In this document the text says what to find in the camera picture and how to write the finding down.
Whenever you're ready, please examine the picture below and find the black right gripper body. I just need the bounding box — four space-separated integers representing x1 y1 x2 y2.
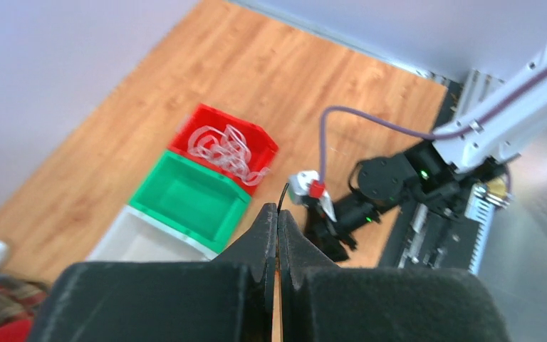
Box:
303 193 377 262

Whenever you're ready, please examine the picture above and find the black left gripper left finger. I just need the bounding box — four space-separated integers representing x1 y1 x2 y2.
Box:
28 203 278 341

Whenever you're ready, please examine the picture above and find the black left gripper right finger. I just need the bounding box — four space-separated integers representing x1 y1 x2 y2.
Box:
277 210 510 341

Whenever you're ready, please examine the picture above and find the black cable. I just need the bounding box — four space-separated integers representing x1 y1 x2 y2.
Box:
276 182 291 213

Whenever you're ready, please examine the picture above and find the white cable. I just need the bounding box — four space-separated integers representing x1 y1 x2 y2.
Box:
187 123 272 187

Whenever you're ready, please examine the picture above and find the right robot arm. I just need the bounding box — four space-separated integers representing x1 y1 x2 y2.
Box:
296 43 547 261

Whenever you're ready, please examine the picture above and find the green plastic bin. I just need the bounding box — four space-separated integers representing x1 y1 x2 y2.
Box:
129 151 251 254

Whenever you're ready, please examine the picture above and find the red plastic bin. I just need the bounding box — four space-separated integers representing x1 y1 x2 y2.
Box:
167 103 279 197

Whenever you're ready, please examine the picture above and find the white plastic bin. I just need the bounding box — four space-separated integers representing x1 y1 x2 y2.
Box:
86 205 217 262

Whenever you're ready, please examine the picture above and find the red garment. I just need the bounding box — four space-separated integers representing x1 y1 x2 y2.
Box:
0 319 33 342

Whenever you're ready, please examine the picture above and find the plaid red blue cloth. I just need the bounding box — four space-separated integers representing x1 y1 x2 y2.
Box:
0 273 51 327

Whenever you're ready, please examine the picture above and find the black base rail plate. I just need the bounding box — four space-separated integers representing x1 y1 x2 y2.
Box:
368 102 506 271

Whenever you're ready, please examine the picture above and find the aluminium frame rail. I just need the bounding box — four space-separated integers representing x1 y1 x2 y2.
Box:
235 0 547 128

